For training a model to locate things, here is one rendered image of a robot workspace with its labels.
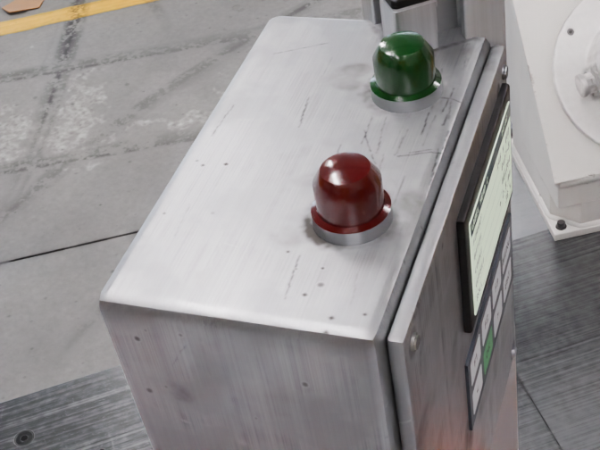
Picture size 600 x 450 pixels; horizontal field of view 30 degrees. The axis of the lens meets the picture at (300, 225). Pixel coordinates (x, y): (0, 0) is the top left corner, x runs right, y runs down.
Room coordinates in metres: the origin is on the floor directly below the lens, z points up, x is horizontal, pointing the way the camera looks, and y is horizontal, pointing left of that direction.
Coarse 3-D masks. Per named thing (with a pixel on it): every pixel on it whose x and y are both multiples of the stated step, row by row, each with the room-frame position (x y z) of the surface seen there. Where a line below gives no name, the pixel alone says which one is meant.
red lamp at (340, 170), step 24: (336, 168) 0.27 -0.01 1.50; (360, 168) 0.27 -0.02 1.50; (336, 192) 0.26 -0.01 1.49; (360, 192) 0.26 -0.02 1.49; (384, 192) 0.28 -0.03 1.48; (312, 216) 0.27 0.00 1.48; (336, 216) 0.26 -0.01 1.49; (360, 216) 0.26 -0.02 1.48; (384, 216) 0.26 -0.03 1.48; (336, 240) 0.26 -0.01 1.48; (360, 240) 0.26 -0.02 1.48
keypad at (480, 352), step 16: (496, 256) 0.33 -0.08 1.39; (496, 272) 0.33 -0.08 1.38; (512, 272) 0.36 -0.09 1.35; (496, 288) 0.33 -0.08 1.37; (496, 304) 0.32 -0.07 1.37; (480, 320) 0.30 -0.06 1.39; (496, 320) 0.32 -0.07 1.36; (480, 336) 0.30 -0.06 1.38; (496, 336) 0.32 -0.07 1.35; (480, 352) 0.30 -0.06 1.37; (480, 368) 0.29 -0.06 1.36; (480, 384) 0.29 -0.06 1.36
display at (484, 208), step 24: (504, 96) 0.34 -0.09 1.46; (504, 120) 0.34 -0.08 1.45; (504, 144) 0.34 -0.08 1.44; (480, 168) 0.30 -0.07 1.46; (504, 168) 0.34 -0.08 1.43; (480, 192) 0.30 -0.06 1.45; (504, 192) 0.33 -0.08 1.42; (480, 216) 0.30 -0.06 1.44; (504, 216) 0.34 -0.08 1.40; (480, 240) 0.29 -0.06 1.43; (480, 264) 0.29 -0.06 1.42; (480, 288) 0.29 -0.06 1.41
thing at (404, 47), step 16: (400, 32) 0.34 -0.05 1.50; (384, 48) 0.33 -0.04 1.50; (400, 48) 0.33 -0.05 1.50; (416, 48) 0.33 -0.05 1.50; (432, 48) 0.33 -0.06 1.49; (384, 64) 0.33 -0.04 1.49; (400, 64) 0.33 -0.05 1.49; (416, 64) 0.33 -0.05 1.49; (432, 64) 0.33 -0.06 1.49; (384, 80) 0.33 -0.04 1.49; (400, 80) 0.32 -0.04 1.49; (416, 80) 0.32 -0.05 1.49; (432, 80) 0.33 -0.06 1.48; (384, 96) 0.33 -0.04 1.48; (400, 96) 0.32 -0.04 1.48; (416, 96) 0.32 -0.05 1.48; (432, 96) 0.32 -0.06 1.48; (400, 112) 0.32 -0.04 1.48
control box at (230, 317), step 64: (256, 64) 0.37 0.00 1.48; (320, 64) 0.36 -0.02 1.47; (448, 64) 0.35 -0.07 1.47; (256, 128) 0.33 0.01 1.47; (320, 128) 0.32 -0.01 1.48; (384, 128) 0.32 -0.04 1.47; (448, 128) 0.31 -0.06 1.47; (192, 192) 0.30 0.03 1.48; (256, 192) 0.29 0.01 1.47; (448, 192) 0.28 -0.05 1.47; (128, 256) 0.28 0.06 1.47; (192, 256) 0.27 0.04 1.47; (256, 256) 0.26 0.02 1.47; (320, 256) 0.26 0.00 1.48; (384, 256) 0.25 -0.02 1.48; (448, 256) 0.27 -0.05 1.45; (128, 320) 0.25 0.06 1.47; (192, 320) 0.24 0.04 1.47; (256, 320) 0.24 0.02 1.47; (320, 320) 0.23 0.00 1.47; (384, 320) 0.23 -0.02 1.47; (448, 320) 0.26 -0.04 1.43; (512, 320) 0.36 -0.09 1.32; (192, 384) 0.25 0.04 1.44; (256, 384) 0.24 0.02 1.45; (320, 384) 0.23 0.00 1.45; (384, 384) 0.22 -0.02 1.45; (448, 384) 0.26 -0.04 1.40; (192, 448) 0.25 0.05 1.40; (256, 448) 0.24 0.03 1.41; (320, 448) 0.23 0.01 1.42; (384, 448) 0.22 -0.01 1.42; (448, 448) 0.25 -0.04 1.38
